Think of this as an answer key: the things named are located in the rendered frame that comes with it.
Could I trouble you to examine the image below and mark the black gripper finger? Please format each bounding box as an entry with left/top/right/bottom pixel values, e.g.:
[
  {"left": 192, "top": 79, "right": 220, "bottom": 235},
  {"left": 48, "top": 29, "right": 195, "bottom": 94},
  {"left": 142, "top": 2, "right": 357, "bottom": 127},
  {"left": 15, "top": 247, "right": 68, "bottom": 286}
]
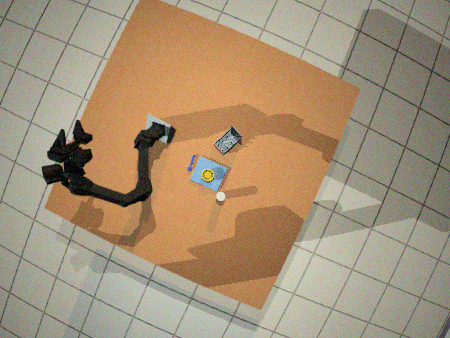
[
  {"left": 72, "top": 120, "right": 90, "bottom": 139},
  {"left": 50, "top": 129, "right": 70, "bottom": 154}
]

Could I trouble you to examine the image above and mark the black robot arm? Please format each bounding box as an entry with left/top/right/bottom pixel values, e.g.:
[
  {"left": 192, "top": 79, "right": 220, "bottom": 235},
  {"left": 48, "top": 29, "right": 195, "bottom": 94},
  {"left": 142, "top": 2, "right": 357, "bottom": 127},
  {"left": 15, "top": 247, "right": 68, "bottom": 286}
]
[{"left": 42, "top": 122, "right": 165, "bottom": 207}]

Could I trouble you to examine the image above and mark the light blue square mat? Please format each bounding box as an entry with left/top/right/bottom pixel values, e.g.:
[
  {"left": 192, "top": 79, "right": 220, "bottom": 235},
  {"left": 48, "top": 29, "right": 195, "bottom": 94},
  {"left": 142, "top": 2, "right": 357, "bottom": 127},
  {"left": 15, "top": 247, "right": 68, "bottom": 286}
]
[{"left": 190, "top": 156, "right": 227, "bottom": 192}]

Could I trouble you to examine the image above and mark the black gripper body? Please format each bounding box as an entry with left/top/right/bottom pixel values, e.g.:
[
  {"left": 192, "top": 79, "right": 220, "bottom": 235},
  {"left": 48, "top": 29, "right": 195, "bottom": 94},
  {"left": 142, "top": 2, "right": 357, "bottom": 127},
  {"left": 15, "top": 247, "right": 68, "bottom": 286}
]
[{"left": 47, "top": 134, "right": 92, "bottom": 167}]

